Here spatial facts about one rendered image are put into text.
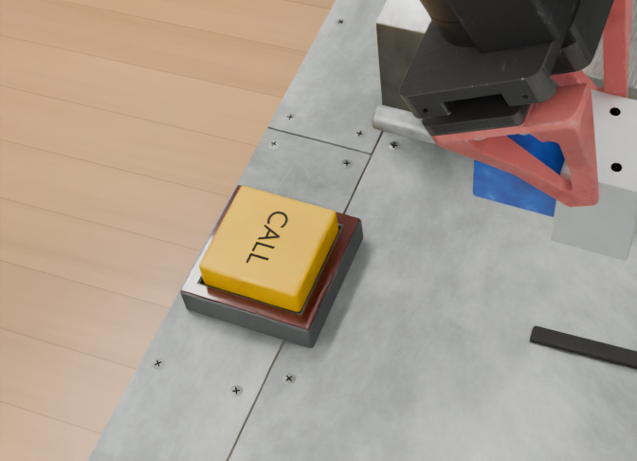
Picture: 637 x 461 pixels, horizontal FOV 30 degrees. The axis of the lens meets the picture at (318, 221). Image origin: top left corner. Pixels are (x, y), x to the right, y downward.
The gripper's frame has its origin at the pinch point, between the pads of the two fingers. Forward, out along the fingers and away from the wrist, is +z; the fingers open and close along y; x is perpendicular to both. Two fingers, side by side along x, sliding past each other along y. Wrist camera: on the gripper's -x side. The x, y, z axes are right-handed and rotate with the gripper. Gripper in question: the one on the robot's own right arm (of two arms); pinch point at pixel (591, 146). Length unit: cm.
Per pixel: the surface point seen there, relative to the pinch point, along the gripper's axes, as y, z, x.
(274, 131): 7.7, 3.5, 25.7
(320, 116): 9.7, 4.7, 23.6
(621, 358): -1.5, 14.8, 4.2
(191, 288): -5.8, 2.1, 23.8
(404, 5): 12.1, -0.8, 14.7
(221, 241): -3.2, 1.2, 22.2
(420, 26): 10.7, -0.1, 13.5
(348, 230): 0.7, 5.5, 17.7
